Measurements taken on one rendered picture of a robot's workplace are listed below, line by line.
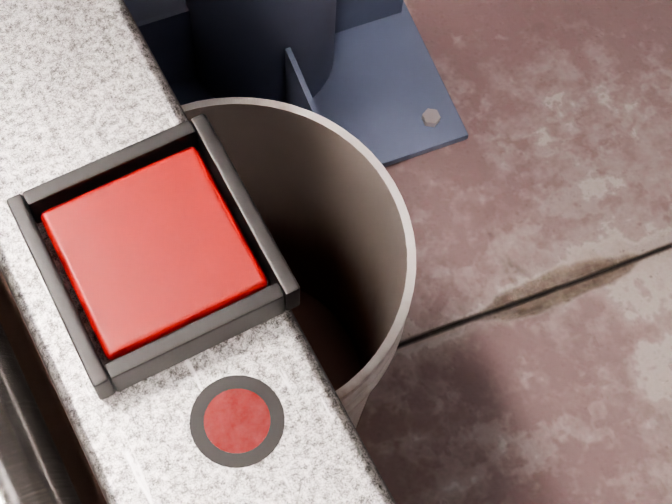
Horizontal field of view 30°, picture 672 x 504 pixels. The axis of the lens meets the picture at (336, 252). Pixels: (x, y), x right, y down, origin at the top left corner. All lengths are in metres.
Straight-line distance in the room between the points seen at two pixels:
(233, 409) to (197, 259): 0.05
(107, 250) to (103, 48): 0.09
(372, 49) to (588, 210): 0.33
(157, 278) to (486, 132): 1.12
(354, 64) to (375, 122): 0.08
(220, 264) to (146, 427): 0.06
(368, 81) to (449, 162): 0.14
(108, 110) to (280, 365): 0.12
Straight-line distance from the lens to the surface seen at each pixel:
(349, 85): 1.53
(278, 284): 0.42
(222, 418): 0.43
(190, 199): 0.44
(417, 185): 1.48
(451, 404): 1.39
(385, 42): 1.56
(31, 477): 0.43
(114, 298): 0.43
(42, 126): 0.48
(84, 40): 0.49
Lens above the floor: 1.33
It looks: 67 degrees down
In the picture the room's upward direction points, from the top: 4 degrees clockwise
